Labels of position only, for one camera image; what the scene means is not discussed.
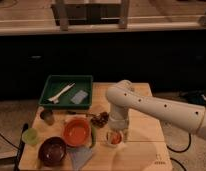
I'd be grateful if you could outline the green paper cup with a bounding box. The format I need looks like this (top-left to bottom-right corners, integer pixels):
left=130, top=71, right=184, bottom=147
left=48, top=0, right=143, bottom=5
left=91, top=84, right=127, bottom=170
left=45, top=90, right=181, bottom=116
left=22, top=128, right=38, bottom=146

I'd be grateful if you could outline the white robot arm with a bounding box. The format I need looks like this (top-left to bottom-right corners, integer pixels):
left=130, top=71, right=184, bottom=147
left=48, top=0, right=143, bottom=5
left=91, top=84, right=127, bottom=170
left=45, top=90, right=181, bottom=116
left=105, top=80, right=206, bottom=140

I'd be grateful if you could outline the green plastic tray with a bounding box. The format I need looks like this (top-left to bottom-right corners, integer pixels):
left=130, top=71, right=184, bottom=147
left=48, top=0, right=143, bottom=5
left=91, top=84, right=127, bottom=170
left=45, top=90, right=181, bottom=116
left=39, top=75, right=93, bottom=109

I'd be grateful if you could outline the green chili pepper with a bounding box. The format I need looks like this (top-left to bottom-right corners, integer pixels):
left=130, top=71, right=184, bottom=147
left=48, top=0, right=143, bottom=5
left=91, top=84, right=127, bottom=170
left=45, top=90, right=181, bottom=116
left=89, top=125, right=96, bottom=148

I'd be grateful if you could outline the grey sponge pad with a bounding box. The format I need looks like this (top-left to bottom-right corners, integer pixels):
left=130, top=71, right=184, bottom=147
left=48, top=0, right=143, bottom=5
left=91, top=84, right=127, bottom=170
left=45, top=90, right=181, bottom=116
left=71, top=90, right=88, bottom=104

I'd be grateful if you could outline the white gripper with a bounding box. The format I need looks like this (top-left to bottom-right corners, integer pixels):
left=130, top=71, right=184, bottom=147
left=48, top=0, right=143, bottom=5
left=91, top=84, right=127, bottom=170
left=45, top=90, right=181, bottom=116
left=108, top=116, right=129, bottom=142

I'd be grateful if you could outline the dark grape bunch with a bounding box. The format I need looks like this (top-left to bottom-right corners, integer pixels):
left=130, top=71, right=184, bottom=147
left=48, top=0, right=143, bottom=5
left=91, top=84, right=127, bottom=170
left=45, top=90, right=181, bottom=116
left=91, top=112, right=109, bottom=128

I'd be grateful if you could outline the orange bowl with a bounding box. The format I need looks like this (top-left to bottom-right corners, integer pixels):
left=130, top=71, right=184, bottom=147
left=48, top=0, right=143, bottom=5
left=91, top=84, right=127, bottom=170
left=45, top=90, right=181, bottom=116
left=63, top=117, right=91, bottom=147

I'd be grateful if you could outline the red apple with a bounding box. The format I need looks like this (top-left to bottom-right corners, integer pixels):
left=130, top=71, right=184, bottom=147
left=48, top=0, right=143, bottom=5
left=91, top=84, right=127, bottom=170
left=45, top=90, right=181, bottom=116
left=110, top=132, right=122, bottom=145

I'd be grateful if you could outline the black cable on floor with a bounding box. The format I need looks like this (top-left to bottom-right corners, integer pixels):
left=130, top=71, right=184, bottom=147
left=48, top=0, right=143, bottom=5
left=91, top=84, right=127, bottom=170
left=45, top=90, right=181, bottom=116
left=166, top=132, right=193, bottom=171

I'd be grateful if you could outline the grey cloth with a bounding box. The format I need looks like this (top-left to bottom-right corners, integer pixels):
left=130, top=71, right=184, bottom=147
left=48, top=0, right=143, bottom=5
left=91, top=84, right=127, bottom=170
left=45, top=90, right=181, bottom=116
left=67, top=146, right=93, bottom=171

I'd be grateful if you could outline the brown paper cup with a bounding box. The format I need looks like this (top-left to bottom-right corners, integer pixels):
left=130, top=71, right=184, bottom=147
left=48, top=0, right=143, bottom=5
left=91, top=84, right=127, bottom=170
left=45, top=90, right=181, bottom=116
left=40, top=109, right=55, bottom=125

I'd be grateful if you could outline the dark purple bowl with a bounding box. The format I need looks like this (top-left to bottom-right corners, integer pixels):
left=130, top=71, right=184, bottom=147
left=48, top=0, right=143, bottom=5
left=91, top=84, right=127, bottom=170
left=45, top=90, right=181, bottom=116
left=38, top=137, right=66, bottom=167

